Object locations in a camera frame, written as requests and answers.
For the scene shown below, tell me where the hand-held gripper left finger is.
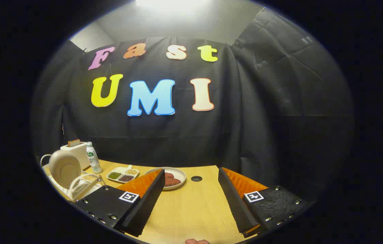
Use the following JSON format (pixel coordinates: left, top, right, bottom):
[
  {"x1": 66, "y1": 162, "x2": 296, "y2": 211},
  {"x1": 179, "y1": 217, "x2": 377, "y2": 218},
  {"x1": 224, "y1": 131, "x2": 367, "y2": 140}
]
[{"x1": 75, "y1": 168, "x2": 166, "y2": 238}]

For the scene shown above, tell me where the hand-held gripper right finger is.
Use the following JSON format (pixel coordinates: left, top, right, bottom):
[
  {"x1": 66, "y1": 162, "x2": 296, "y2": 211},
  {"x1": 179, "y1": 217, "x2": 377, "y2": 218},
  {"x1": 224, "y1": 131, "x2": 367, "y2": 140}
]
[{"x1": 218, "y1": 167, "x2": 309, "y2": 238}]

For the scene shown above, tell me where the white wire dish rack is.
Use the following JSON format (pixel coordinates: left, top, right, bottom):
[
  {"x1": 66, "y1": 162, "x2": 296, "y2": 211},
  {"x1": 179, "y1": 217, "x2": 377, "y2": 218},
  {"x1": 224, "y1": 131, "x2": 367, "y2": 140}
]
[{"x1": 40, "y1": 154, "x2": 107, "y2": 202}]

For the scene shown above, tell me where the beige round plate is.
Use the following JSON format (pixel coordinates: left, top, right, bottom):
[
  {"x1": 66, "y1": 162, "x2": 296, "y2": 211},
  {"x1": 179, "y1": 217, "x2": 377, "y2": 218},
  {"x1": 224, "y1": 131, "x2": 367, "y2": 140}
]
[{"x1": 49, "y1": 149, "x2": 82, "y2": 199}]

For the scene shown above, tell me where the beige plate with meat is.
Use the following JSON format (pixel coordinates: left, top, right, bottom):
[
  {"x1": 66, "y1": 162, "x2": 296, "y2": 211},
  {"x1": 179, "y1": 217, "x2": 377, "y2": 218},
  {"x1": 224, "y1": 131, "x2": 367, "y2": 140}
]
[{"x1": 146, "y1": 167, "x2": 187, "y2": 190}]

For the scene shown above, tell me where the white divided dish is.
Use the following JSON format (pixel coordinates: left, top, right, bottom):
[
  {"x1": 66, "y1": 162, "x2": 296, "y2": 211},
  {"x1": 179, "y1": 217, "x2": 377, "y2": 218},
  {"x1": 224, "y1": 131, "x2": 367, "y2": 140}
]
[{"x1": 106, "y1": 165, "x2": 140, "y2": 184}]

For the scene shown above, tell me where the white bottle with green label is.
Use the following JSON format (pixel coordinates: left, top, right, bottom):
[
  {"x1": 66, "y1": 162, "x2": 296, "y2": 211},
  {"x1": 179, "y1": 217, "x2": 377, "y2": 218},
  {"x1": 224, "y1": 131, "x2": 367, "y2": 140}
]
[{"x1": 86, "y1": 142, "x2": 102, "y2": 174}]

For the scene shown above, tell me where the white toaster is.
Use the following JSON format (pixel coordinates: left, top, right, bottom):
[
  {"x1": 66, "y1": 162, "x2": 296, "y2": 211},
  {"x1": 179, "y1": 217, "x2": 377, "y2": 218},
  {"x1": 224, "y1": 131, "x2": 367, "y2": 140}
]
[{"x1": 60, "y1": 142, "x2": 91, "y2": 170}]

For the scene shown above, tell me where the black backdrop cloth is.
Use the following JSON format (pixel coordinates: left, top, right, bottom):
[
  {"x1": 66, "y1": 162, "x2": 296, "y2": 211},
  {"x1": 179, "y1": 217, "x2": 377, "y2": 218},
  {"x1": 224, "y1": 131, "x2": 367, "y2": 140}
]
[{"x1": 31, "y1": 7, "x2": 354, "y2": 204}]

